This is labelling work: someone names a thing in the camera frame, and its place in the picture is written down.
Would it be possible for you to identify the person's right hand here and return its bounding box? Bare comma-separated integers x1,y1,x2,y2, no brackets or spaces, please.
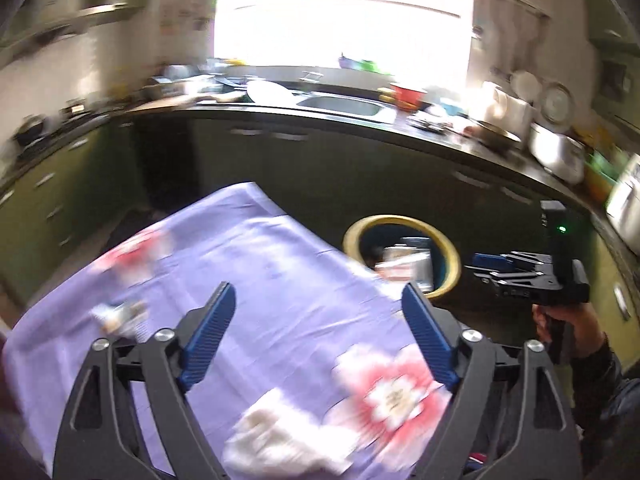
531,302,610,361

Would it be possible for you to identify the steel kitchen sink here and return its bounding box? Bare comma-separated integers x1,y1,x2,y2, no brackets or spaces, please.
297,92,385,120

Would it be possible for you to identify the bright kitchen window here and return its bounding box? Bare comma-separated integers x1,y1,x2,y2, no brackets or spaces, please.
212,0,476,92

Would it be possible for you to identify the person's right forearm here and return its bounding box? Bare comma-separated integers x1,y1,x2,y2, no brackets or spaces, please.
570,335,640,461

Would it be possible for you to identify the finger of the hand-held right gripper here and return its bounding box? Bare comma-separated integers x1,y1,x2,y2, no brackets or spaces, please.
464,254,512,279
505,251,553,270

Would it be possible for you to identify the crumpled printed carton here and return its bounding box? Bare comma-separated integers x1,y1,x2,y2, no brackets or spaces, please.
92,300,151,337

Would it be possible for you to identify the dark frying pan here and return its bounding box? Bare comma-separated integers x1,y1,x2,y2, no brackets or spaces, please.
470,120,524,154

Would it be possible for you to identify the round white dish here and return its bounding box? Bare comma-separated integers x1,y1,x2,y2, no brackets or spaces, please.
540,82,576,128

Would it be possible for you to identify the red bowl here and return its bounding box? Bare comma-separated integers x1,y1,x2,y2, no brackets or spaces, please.
390,82,429,111

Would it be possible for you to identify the purple floral tablecloth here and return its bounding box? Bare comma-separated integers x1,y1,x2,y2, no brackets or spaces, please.
2,182,453,480

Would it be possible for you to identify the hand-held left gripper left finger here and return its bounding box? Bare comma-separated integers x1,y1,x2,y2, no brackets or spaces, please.
52,281,237,480

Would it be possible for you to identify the white jug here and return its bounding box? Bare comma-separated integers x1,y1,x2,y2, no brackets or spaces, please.
482,82,534,132

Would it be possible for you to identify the white plate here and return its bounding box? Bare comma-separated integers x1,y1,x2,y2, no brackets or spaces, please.
246,80,297,107

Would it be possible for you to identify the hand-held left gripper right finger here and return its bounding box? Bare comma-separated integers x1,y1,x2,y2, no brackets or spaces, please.
401,282,583,480

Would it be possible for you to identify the yellow rimmed waste bin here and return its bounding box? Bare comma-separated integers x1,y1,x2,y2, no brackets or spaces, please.
342,215,461,301

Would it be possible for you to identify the white cooking pot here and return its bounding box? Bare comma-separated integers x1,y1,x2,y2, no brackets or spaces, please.
529,122,587,184

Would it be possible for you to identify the white countertop appliance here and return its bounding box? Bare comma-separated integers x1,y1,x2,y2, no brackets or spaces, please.
605,155,640,235

